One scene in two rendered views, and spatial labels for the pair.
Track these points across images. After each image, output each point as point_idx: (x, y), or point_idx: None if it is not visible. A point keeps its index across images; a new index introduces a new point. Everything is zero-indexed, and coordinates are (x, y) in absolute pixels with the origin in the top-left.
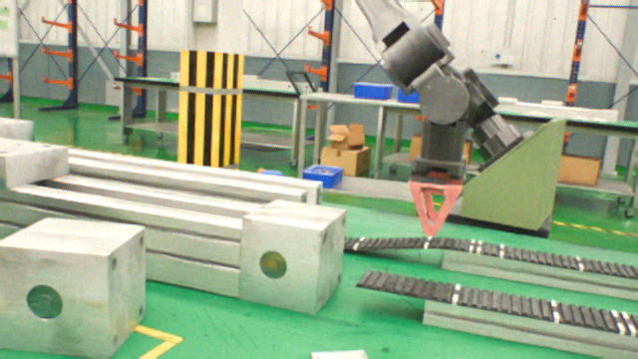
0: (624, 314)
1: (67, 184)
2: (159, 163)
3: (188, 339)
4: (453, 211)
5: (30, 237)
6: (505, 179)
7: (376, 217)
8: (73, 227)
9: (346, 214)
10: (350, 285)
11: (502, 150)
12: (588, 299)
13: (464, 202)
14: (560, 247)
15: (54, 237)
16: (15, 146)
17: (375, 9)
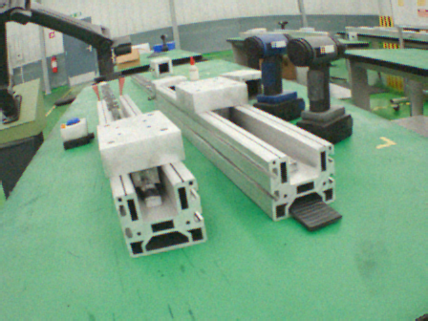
0: (148, 87)
1: None
2: (107, 115)
3: None
4: (30, 138)
5: (253, 72)
6: (39, 109)
7: (58, 136)
8: (238, 74)
9: (60, 139)
10: (154, 108)
11: (19, 103)
12: (119, 103)
13: (36, 127)
14: (68, 117)
15: (247, 72)
16: (199, 83)
17: (86, 25)
